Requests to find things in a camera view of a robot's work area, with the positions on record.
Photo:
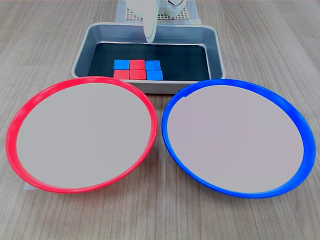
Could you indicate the steel tray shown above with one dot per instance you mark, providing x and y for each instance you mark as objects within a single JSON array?
[{"x": 82, "y": 52}]

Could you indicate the red cube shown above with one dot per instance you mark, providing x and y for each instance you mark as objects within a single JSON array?
[
  {"x": 137, "y": 64},
  {"x": 121, "y": 74},
  {"x": 138, "y": 74}
]

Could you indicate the small clear tape piece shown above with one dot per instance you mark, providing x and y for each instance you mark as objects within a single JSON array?
[{"x": 28, "y": 187}]

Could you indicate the white plate with red rim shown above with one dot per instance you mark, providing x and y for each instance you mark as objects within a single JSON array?
[{"x": 82, "y": 135}]

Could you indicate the blue cube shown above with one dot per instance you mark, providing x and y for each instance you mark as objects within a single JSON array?
[
  {"x": 152, "y": 65},
  {"x": 121, "y": 64},
  {"x": 154, "y": 75}
]

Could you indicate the pale perforated plate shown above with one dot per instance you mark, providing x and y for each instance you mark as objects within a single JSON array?
[{"x": 132, "y": 15}]

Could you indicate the black mat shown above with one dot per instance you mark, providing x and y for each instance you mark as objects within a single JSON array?
[{"x": 180, "y": 62}]

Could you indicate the white plate with blue rim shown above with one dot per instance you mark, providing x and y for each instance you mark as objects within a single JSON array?
[{"x": 235, "y": 140}]

